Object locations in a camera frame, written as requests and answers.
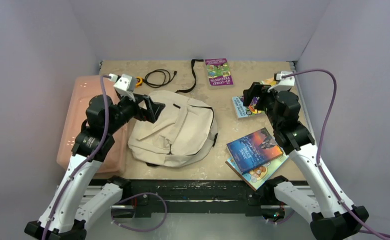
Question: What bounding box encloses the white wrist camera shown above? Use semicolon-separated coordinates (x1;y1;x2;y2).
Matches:
272;71;295;92
108;73;137;102

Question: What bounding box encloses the black coiled cable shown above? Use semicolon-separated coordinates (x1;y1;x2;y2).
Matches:
143;69;178;89

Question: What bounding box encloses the light blue Treehouse book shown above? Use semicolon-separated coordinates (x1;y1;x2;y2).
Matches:
232;96;265;120

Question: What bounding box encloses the purple Treehouse book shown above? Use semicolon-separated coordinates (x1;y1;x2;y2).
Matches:
204;58;234;89

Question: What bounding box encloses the Jane Eyre blue book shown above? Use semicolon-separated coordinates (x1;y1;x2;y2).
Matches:
226;127;283;174

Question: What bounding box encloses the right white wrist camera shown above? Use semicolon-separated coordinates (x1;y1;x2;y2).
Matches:
272;71;295;92

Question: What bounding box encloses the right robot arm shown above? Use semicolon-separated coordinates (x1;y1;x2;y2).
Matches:
243;82;369;240

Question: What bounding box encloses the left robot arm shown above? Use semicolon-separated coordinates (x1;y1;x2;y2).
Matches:
24;94;165;240

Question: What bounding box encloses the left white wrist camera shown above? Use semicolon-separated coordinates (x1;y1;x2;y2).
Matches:
108;73;137;102

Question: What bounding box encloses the black table front rail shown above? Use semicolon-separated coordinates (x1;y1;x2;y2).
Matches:
88;178;310;220

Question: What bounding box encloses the yellow tape measure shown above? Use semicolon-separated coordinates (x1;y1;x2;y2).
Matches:
136;76;144;88

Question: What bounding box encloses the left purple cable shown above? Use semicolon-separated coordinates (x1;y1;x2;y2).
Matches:
41;74;168;240

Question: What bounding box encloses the colourful cartoon picture book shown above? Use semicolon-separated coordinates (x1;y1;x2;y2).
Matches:
225;154;288;191

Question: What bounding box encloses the beige canvas backpack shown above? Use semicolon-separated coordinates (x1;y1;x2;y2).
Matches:
128;90;218;168

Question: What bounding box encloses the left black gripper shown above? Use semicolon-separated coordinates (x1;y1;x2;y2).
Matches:
106;90;164;134

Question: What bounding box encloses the banana picture card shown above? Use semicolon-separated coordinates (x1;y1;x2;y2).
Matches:
261;77;277;86

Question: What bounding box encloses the pink plastic storage box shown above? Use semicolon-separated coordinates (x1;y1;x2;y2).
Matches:
56;75;128;176

